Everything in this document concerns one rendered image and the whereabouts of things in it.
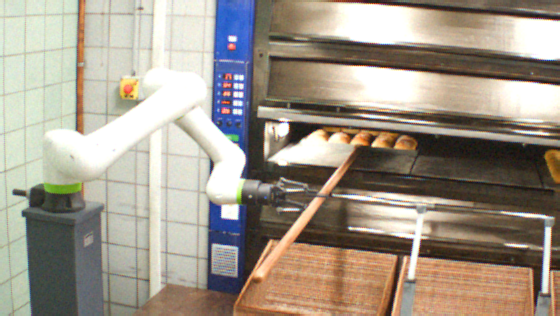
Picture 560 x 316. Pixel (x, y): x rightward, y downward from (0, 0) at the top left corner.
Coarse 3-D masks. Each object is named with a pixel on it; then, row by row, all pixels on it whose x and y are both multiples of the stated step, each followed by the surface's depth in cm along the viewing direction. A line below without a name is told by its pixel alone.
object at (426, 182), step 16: (272, 160) 333; (320, 176) 323; (352, 176) 320; (368, 176) 318; (384, 176) 316; (400, 176) 315; (416, 176) 316; (480, 192) 307; (496, 192) 305; (512, 192) 303; (528, 192) 301; (544, 192) 299
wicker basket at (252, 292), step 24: (288, 264) 328; (312, 264) 326; (336, 264) 323; (360, 264) 321; (384, 264) 318; (264, 288) 328; (288, 288) 328; (312, 288) 325; (336, 288) 322; (360, 288) 320; (384, 288) 297; (240, 312) 290; (264, 312) 287; (288, 312) 284; (312, 312) 321; (336, 312) 321; (360, 312) 319; (384, 312) 300
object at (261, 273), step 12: (348, 156) 334; (336, 180) 294; (324, 192) 273; (312, 204) 257; (312, 216) 250; (300, 228) 233; (288, 240) 220; (276, 252) 209; (264, 264) 199; (252, 276) 192; (264, 276) 193
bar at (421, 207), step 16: (416, 208) 277; (432, 208) 275; (448, 208) 274; (464, 208) 272; (480, 208) 272; (416, 224) 274; (544, 224) 264; (416, 240) 270; (544, 240) 264; (416, 256) 267; (544, 256) 258; (544, 272) 254; (544, 288) 251; (544, 304) 248
